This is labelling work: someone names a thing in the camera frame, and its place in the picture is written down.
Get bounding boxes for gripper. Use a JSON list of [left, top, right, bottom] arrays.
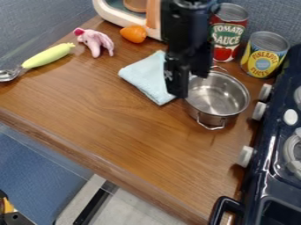
[[159, 0, 220, 99]]

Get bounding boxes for silver pot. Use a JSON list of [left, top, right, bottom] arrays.
[[183, 65, 252, 131]]

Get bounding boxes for light blue cloth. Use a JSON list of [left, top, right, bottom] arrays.
[[117, 49, 178, 106]]

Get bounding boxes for red tomato sauce can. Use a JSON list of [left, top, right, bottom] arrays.
[[209, 3, 251, 63]]

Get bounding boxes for orange toy carrot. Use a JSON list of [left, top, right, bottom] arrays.
[[118, 25, 149, 44]]

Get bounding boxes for yellow pineapple can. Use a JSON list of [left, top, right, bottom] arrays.
[[239, 31, 292, 79]]

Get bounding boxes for toy microwave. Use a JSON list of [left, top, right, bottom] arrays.
[[92, 0, 165, 42]]

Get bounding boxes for pink plush animal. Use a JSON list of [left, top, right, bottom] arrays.
[[72, 27, 115, 59]]

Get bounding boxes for toy stove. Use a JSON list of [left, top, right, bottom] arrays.
[[207, 43, 301, 225]]

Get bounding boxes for spoon with green handle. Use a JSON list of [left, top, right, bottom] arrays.
[[0, 42, 77, 83]]

